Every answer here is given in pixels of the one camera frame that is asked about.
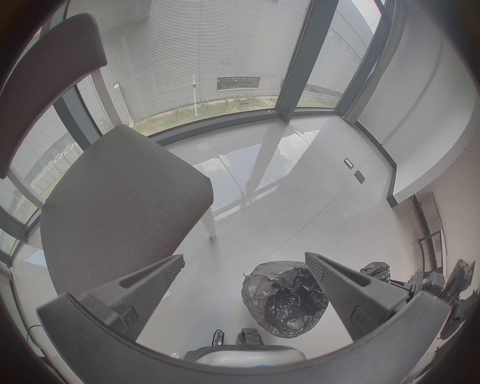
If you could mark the crumpled black plastic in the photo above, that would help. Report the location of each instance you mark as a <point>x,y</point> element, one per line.
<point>375,270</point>

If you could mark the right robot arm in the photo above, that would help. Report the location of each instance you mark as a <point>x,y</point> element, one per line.
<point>459,318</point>

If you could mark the black plastic bag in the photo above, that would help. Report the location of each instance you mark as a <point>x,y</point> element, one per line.
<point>277,300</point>

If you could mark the grey chair with white legs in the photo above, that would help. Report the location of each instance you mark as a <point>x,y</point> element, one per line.
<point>120,195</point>

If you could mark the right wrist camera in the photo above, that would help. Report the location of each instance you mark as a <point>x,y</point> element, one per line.
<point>460,275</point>

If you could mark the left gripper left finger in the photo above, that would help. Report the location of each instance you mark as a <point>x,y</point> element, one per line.
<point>123,300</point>

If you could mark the window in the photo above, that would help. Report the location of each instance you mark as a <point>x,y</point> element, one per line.
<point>300,75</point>

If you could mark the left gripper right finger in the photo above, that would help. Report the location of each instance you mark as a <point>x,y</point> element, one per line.
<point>356,300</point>

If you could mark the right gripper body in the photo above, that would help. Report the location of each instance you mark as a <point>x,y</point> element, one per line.
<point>427,283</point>

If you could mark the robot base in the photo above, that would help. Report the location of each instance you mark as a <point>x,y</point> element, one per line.
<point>247,350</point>

